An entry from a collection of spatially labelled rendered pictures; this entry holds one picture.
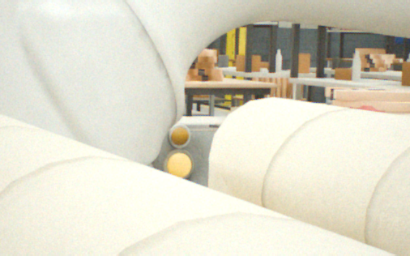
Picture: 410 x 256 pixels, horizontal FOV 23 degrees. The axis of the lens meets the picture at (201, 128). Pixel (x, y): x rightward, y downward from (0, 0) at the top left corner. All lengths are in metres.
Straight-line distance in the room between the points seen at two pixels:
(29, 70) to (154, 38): 0.06
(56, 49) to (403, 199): 0.24
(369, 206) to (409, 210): 0.01
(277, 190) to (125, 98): 0.20
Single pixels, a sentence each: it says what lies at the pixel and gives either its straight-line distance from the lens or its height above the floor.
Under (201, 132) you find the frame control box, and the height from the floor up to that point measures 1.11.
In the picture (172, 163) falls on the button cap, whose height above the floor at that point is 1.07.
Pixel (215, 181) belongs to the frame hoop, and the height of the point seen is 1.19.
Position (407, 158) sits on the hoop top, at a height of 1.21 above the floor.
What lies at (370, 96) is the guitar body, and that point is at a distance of 4.62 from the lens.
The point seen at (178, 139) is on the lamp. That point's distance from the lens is 1.18.
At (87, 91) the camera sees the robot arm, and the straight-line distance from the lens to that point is 0.40.
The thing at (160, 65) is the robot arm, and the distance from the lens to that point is 0.41.
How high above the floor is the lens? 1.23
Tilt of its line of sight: 5 degrees down
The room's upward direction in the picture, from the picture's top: 2 degrees clockwise
